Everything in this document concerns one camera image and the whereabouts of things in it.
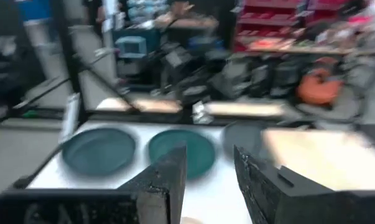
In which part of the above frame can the person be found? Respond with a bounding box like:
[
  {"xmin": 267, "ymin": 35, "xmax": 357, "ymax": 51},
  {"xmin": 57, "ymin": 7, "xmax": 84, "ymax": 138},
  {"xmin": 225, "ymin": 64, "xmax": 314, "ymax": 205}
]
[{"xmin": 16, "ymin": 0, "xmax": 65, "ymax": 82}]

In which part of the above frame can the black frame post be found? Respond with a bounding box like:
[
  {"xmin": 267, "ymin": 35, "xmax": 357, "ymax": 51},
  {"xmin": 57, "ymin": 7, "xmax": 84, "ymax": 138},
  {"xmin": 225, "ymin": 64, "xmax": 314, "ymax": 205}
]
[{"xmin": 50, "ymin": 0, "xmax": 84, "ymax": 123}]

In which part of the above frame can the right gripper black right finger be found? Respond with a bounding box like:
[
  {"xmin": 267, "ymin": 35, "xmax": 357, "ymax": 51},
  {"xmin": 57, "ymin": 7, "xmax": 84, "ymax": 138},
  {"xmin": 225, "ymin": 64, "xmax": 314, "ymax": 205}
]
[{"xmin": 233, "ymin": 145, "xmax": 375, "ymax": 224}]

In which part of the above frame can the dark grey plate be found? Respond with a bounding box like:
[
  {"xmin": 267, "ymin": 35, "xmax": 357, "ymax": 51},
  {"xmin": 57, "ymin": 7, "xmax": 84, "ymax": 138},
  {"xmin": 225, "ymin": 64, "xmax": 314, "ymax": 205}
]
[{"xmin": 221, "ymin": 121, "xmax": 269, "ymax": 160}]

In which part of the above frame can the wooden background table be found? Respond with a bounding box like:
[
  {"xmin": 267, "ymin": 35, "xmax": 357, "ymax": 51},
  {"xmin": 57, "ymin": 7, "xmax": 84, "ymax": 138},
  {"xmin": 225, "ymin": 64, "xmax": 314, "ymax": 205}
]
[
  {"xmin": 96, "ymin": 97, "xmax": 183, "ymax": 114},
  {"xmin": 205, "ymin": 101, "xmax": 285, "ymax": 118}
]

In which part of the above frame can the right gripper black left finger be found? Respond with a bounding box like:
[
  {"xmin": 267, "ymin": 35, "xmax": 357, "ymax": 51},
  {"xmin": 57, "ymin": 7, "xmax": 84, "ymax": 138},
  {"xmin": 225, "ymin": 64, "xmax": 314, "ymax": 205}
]
[{"xmin": 0, "ymin": 144, "xmax": 188, "ymax": 224}]

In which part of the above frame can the orange round object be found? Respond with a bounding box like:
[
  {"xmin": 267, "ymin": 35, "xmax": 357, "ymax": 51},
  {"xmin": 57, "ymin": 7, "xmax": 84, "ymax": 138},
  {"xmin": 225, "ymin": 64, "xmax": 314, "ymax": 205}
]
[{"xmin": 295, "ymin": 67, "xmax": 344, "ymax": 106}]

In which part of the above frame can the red storage shelving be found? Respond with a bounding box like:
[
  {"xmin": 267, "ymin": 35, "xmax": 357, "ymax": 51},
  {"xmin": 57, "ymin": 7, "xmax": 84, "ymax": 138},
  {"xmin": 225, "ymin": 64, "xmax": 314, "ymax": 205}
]
[{"xmin": 233, "ymin": 0, "xmax": 350, "ymax": 53}]

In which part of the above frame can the dark green plate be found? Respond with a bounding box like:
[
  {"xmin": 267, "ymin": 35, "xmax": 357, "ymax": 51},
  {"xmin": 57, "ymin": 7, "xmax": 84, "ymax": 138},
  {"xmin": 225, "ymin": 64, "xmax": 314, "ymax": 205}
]
[{"xmin": 147, "ymin": 129, "xmax": 216, "ymax": 180}]

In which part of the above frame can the dark bowl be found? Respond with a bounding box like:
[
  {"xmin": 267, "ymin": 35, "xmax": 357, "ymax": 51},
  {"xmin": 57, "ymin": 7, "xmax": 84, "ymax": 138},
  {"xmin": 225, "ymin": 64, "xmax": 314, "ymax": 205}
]
[{"xmin": 61, "ymin": 126, "xmax": 137, "ymax": 177}]

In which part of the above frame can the light blue box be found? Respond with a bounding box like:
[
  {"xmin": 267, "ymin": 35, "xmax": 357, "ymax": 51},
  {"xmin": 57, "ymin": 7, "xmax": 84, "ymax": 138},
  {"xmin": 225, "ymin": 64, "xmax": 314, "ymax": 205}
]
[{"xmin": 114, "ymin": 35, "xmax": 148, "ymax": 59}]

